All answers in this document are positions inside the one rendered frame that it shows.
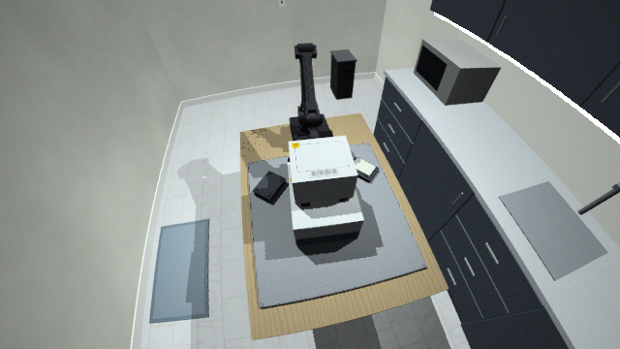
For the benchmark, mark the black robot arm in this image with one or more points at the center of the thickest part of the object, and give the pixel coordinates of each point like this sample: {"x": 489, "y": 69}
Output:
{"x": 305, "y": 53}

